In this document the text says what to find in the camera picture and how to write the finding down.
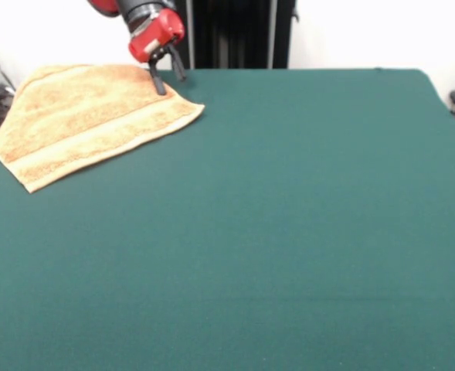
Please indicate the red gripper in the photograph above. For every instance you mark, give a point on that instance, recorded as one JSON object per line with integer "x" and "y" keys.
{"x": 157, "y": 35}

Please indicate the orange terry towel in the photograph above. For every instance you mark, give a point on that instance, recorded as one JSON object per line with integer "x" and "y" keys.
{"x": 88, "y": 120}

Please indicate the dark green table cloth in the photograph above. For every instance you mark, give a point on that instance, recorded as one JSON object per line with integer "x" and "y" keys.
{"x": 250, "y": 232}

